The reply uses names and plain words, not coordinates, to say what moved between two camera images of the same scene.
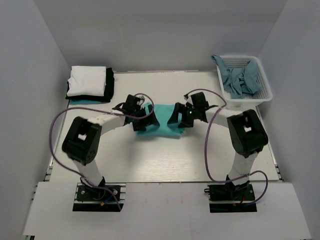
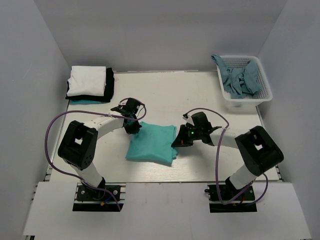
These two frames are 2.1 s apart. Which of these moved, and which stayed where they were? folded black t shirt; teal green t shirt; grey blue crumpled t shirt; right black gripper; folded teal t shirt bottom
Moved: right black gripper; teal green t shirt
Stayed: folded teal t shirt bottom; grey blue crumpled t shirt; folded black t shirt
